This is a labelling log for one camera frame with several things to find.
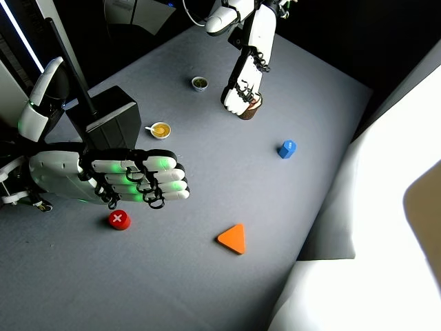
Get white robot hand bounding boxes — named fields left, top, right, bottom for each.
left=205, top=3, right=277, bottom=117
left=18, top=56, right=191, bottom=211

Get black walkie-talkie radio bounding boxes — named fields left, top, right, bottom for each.
left=46, top=17, right=143, bottom=152

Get red cylinder with white cross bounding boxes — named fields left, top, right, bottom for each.
left=108, top=209, right=132, bottom=231

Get toy cupcake with cream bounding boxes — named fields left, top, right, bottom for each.
left=237, top=92, right=264, bottom=121

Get small bowl of yellow soup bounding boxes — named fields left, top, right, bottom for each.
left=150, top=121, right=172, bottom=140

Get blue hexagonal block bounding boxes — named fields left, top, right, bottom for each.
left=277, top=139, right=297, bottom=159

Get white robot body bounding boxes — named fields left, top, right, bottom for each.
left=103, top=0, right=177, bottom=35

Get white light strip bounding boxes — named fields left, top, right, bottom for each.
left=0, top=0, right=45, bottom=74

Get grey table cloth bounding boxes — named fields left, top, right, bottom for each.
left=0, top=20, right=375, bottom=331

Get orange triangle block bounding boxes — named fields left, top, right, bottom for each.
left=216, top=223, right=247, bottom=255

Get white backdrop sheet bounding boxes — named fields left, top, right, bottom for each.
left=268, top=44, right=441, bottom=331

